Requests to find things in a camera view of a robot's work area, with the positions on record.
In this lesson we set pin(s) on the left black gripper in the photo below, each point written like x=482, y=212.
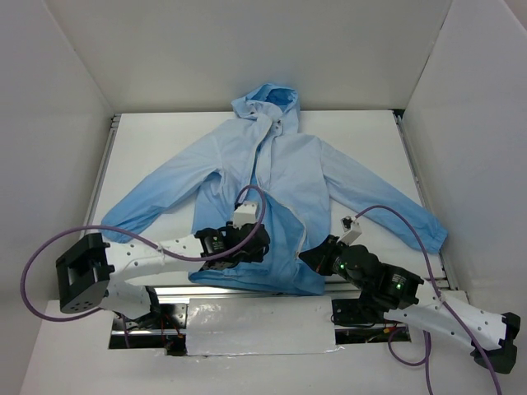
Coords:
x=255, y=240

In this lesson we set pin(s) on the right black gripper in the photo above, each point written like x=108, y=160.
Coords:
x=326, y=250

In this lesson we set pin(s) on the light blue hooded jacket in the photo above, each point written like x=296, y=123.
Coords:
x=297, y=175

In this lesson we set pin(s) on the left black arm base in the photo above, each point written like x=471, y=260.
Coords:
x=164, y=330

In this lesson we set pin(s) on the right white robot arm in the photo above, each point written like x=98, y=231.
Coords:
x=397, y=294

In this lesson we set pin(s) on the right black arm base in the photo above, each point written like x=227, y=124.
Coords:
x=356, y=324

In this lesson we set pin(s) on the silver foil-covered panel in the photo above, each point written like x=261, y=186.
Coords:
x=260, y=326

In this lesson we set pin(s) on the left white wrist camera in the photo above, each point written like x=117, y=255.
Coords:
x=245, y=213

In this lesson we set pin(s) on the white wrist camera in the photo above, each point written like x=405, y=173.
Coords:
x=351, y=230
x=245, y=213

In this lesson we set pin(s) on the front aluminium table rail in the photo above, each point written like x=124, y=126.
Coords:
x=333, y=289

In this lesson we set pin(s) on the aluminium table rail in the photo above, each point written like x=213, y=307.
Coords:
x=449, y=273
x=91, y=209
x=333, y=289

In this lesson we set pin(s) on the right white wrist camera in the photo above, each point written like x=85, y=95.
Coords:
x=351, y=230

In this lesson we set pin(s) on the left aluminium table rail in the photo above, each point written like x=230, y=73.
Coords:
x=91, y=209

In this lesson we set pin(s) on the right aluminium table rail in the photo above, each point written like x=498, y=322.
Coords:
x=449, y=273

